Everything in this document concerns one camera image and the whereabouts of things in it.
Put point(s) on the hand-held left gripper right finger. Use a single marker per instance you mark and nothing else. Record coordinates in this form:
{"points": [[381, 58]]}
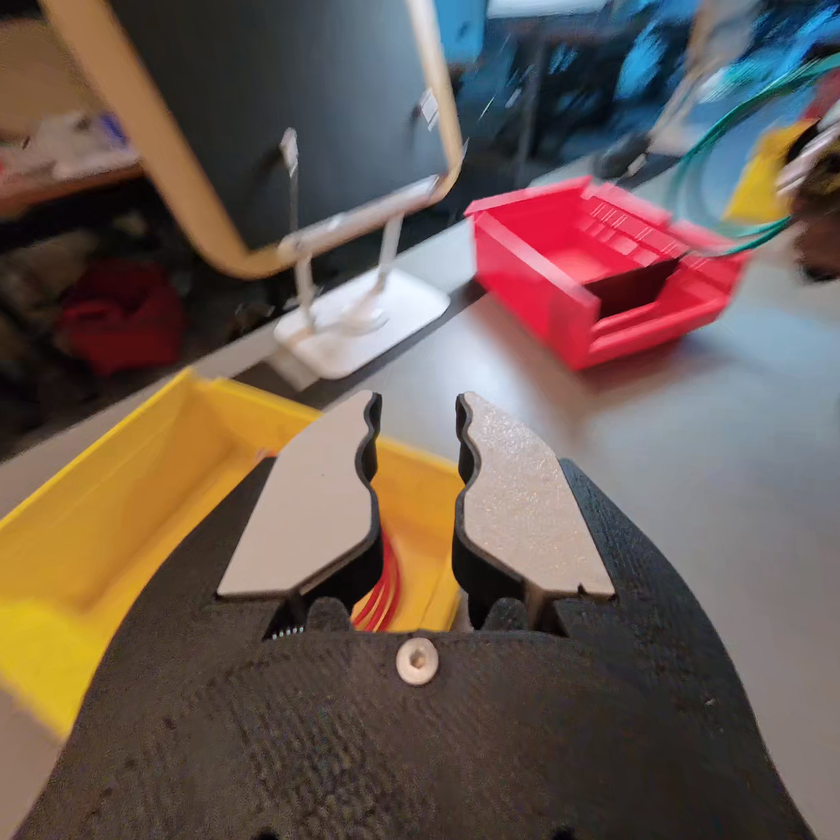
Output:
{"points": [[525, 512]]}

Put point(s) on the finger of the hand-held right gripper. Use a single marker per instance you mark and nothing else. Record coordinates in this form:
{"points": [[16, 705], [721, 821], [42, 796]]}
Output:
{"points": [[817, 154]]}

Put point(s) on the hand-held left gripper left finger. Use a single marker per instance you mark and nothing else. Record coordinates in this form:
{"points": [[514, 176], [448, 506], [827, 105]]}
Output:
{"points": [[308, 512]]}

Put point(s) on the black ethernet adapter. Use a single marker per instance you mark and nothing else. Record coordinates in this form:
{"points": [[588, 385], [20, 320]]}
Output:
{"points": [[820, 229]]}

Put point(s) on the black panel with wooden edge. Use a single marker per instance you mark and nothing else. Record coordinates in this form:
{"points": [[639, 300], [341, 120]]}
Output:
{"points": [[262, 98]]}

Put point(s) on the white metal stand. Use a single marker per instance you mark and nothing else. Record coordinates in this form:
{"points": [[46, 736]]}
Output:
{"points": [[367, 328], [689, 79]]}

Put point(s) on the red cloth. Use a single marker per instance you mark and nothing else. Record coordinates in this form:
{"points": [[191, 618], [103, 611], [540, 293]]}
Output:
{"points": [[121, 315]]}

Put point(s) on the red plastic bin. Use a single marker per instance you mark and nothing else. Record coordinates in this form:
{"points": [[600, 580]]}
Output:
{"points": [[544, 295]]}

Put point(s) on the black bin divider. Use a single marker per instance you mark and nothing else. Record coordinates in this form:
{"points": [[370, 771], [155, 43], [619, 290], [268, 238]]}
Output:
{"points": [[630, 289]]}

